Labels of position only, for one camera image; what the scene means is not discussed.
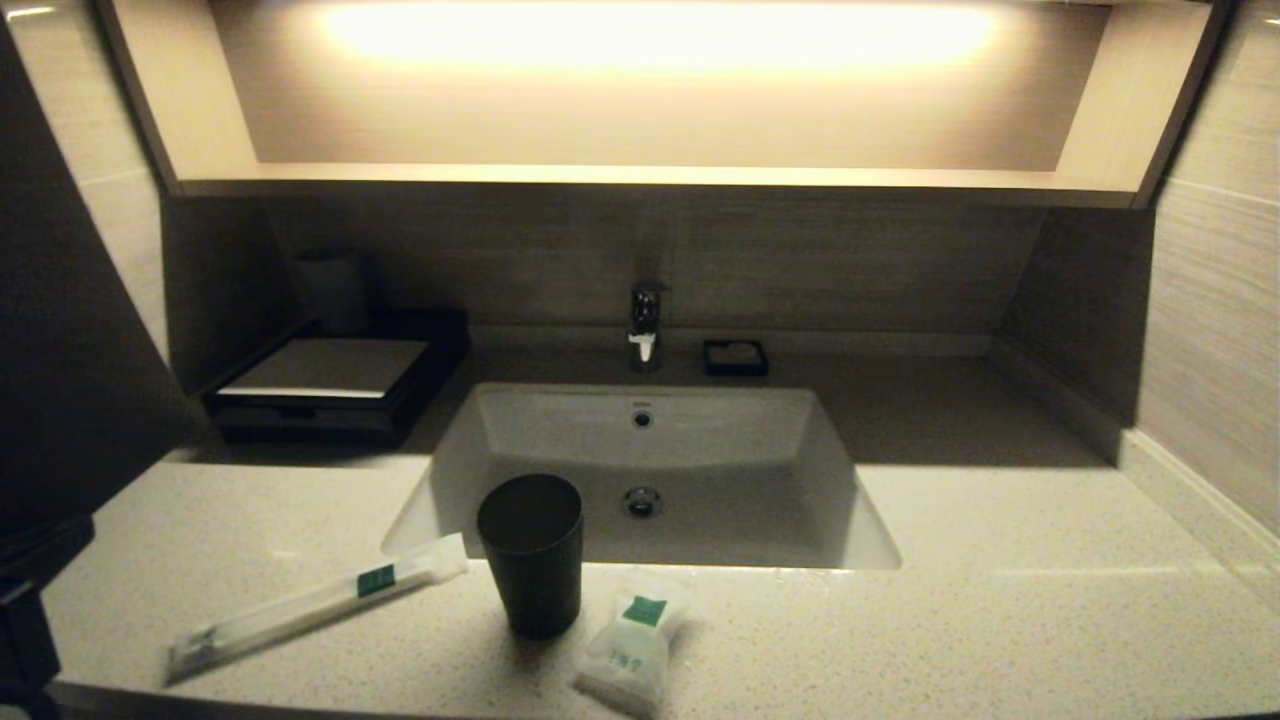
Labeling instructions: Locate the dental kit packet green label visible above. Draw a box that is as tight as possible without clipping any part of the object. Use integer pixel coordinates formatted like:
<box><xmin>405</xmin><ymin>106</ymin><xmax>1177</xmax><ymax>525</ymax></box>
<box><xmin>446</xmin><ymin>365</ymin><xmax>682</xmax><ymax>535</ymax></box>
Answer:
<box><xmin>165</xmin><ymin>533</ymin><xmax>469</xmax><ymax>686</ymax></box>

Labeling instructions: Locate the chrome faucet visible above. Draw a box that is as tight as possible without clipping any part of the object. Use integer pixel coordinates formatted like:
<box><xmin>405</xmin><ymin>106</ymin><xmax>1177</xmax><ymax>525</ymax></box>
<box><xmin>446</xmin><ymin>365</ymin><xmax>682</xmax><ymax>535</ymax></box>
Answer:
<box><xmin>627</xmin><ymin>282</ymin><xmax>671</xmax><ymax>369</ymax></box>

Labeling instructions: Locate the black soap dish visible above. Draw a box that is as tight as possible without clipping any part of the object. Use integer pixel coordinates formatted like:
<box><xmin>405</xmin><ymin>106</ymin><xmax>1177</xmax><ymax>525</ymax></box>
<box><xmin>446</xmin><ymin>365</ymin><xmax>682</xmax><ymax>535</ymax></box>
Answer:
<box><xmin>702</xmin><ymin>339</ymin><xmax>770</xmax><ymax>378</ymax></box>

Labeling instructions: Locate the white ceramic sink basin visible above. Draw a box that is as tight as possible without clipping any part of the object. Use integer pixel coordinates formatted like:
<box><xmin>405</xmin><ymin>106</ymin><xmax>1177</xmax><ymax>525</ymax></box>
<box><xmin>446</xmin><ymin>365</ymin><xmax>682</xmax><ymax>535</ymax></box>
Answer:
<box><xmin>382</xmin><ymin>383</ymin><xmax>903</xmax><ymax>571</ymax></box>

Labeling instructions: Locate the black amenity tray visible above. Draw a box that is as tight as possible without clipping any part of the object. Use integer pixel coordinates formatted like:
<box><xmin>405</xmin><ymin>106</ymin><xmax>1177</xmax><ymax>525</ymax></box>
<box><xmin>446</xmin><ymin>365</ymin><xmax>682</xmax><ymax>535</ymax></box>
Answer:
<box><xmin>203</xmin><ymin>308</ymin><xmax>471</xmax><ymax>448</ymax></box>

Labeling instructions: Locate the black plastic cup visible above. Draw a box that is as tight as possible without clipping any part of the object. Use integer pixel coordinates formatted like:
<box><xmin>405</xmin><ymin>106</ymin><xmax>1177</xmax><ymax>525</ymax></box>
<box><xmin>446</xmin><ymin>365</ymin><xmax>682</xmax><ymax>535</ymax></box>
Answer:
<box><xmin>476</xmin><ymin>473</ymin><xmax>584</xmax><ymax>639</ymax></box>

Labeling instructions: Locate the small sachet green label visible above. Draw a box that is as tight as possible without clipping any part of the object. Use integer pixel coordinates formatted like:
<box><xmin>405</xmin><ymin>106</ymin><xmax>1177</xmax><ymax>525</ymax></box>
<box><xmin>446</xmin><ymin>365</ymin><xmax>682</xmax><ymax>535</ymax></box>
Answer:
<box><xmin>573</xmin><ymin>572</ymin><xmax>691</xmax><ymax>716</ymax></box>

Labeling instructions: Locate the grey cup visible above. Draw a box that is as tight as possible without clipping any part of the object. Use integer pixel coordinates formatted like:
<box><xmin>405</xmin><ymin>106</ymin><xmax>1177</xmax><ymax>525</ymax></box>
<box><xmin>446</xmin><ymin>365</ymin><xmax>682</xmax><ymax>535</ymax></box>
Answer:
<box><xmin>298</xmin><ymin>248</ymin><xmax>373</xmax><ymax>336</ymax></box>

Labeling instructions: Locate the warm niche light strip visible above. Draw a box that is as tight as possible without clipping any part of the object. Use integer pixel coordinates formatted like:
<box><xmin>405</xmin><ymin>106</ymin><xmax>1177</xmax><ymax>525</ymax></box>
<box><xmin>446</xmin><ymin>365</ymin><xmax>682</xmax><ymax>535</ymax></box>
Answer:
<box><xmin>320</xmin><ymin>0</ymin><xmax>1001</xmax><ymax>76</ymax></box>

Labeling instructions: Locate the wooden wall niche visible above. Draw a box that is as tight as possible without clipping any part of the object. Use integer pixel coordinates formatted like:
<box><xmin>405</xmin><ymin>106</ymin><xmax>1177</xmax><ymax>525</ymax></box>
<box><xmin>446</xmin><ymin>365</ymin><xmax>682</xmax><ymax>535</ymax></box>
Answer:
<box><xmin>95</xmin><ymin>0</ymin><xmax>1233</xmax><ymax>209</ymax></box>

